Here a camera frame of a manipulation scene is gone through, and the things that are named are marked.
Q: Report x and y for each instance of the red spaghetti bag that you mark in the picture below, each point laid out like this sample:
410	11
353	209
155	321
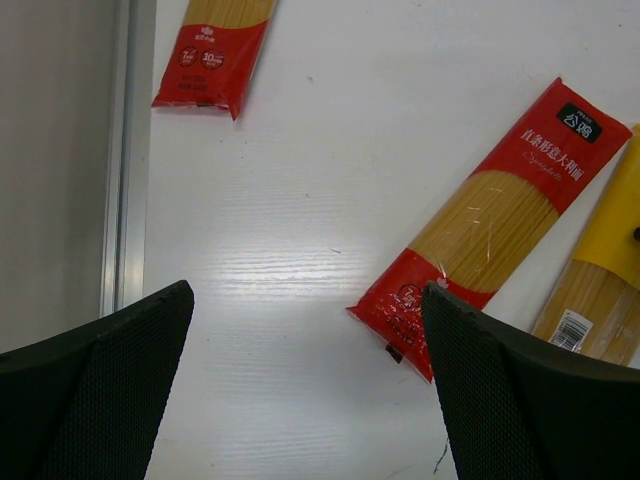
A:
214	55
495	218

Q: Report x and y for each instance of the red spaghetti bag far left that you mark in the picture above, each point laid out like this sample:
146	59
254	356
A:
214	55

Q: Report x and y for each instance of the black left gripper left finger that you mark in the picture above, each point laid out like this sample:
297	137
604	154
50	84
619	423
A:
88	403

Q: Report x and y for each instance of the aluminium table edge rail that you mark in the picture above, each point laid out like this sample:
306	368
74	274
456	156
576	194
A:
128	156

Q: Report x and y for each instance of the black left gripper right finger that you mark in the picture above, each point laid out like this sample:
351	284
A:
517	407

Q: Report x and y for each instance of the red spaghetti bag centre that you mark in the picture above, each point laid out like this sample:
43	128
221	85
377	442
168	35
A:
495	218

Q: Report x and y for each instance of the yellow spaghetti bag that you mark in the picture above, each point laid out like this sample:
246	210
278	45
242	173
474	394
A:
593	309

